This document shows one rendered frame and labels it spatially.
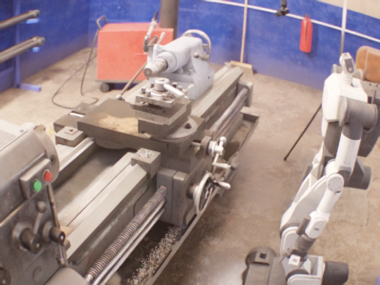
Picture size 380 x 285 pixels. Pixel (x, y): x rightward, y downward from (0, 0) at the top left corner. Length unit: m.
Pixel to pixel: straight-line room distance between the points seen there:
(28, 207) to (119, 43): 3.74
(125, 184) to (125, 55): 3.08
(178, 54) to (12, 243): 1.67
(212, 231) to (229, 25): 3.58
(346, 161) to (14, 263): 1.20
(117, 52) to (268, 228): 2.72
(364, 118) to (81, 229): 1.12
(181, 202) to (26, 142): 1.04
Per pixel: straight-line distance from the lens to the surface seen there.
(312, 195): 1.81
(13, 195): 1.07
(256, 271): 2.32
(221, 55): 5.99
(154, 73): 2.25
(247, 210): 3.09
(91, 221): 1.58
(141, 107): 1.85
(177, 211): 2.01
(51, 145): 1.44
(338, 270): 2.22
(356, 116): 1.45
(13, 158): 1.08
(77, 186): 1.98
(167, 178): 1.93
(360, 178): 1.81
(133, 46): 4.69
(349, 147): 1.50
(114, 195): 1.71
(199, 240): 2.78
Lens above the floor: 1.84
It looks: 28 degrees down
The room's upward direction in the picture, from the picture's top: 4 degrees clockwise
